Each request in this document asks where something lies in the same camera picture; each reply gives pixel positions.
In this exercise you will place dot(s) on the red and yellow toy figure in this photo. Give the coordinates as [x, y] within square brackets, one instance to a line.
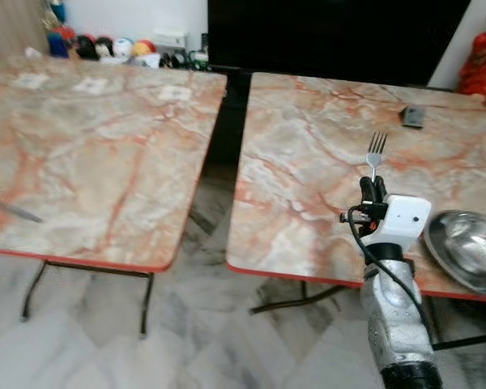
[145, 50]

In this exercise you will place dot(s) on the small dark grey box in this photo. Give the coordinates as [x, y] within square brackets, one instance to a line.
[412, 117]

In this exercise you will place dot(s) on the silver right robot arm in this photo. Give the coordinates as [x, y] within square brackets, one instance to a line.
[395, 316]

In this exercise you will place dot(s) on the white wall socket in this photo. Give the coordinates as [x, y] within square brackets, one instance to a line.
[169, 40]

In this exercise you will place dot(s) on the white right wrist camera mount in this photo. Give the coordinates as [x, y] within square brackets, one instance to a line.
[405, 219]

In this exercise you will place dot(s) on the silver metal spoon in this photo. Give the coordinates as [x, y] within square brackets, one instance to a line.
[12, 209]

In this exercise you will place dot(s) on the brown wooden panel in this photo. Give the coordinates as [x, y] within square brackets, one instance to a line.
[12, 24]

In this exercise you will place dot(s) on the black television screen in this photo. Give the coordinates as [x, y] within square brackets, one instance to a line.
[332, 36]

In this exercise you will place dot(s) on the white and blue toy figure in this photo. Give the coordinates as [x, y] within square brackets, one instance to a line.
[123, 47]

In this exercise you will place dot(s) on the silver metal fork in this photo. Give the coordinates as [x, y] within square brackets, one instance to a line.
[377, 150]

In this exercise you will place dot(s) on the marble pattern folding table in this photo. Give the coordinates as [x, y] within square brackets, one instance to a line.
[97, 154]
[308, 194]

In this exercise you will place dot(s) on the stainless steel bowl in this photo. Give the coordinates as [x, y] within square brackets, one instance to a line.
[470, 247]

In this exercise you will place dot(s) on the black haired toy figure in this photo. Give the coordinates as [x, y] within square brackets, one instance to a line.
[104, 49]
[86, 47]

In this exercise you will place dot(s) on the red and gold statue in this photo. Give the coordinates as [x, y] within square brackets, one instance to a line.
[482, 69]

